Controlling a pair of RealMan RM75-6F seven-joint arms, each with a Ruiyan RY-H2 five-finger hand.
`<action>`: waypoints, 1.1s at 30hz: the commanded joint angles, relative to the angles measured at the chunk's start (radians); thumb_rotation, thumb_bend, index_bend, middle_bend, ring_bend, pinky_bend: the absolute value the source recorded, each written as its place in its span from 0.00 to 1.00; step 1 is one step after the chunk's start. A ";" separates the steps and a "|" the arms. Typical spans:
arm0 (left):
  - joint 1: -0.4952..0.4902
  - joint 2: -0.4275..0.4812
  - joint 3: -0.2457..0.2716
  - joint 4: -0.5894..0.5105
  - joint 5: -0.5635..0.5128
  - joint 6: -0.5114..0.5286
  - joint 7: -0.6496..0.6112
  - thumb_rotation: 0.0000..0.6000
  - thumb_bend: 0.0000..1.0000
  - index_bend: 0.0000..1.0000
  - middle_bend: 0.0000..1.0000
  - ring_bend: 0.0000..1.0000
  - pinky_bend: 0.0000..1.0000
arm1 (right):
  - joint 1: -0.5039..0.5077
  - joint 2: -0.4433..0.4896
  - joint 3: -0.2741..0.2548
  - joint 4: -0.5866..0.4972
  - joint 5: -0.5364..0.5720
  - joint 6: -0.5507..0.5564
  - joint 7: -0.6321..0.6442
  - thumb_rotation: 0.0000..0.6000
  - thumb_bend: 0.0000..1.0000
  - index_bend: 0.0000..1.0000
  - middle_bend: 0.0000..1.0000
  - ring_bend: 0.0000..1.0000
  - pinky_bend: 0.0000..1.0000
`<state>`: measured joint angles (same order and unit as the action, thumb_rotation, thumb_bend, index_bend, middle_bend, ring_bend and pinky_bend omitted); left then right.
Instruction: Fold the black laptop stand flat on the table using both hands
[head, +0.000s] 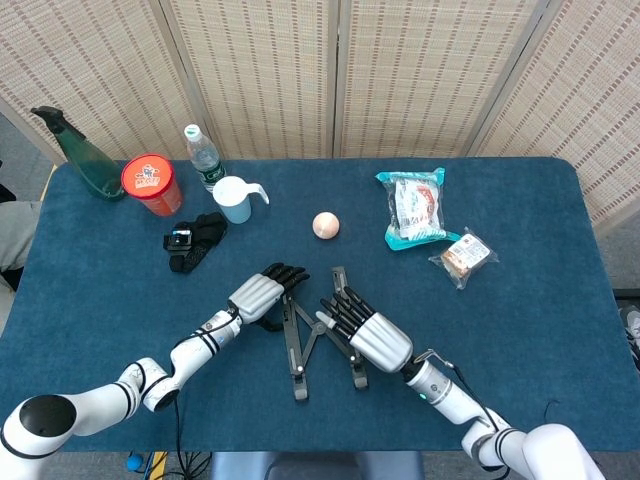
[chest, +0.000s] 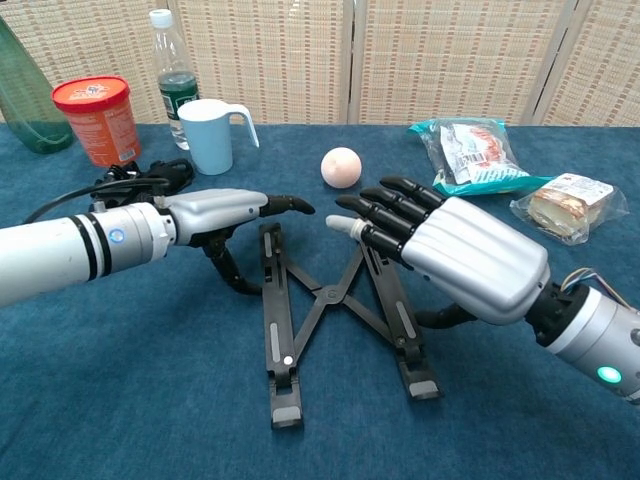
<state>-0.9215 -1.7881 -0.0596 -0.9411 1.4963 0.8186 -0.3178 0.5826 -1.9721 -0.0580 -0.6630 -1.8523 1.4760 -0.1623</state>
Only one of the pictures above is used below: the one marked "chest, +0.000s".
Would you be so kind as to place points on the pale pink ball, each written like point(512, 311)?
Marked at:
point(340, 168)

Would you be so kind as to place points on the clear wrapped bread slice pack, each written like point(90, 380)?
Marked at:
point(565, 205)

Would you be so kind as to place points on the clear water bottle green label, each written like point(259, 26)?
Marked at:
point(172, 60)

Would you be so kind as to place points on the green plastic spray bottle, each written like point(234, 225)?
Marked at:
point(30, 120)

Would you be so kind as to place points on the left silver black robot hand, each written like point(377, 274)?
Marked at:
point(215, 207)

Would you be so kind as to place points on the blue felt table cover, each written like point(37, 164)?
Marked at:
point(150, 375)

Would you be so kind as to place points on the woven bamboo folding screen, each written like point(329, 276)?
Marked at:
point(275, 60)

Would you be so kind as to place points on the teal plastic snack package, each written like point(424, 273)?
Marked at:
point(475, 155)

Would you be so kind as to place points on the orange tub with red lid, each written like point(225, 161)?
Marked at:
point(105, 130)

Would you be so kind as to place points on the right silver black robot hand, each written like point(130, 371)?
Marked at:
point(475, 260)

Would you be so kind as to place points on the black folding laptop stand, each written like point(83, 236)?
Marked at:
point(277, 320)

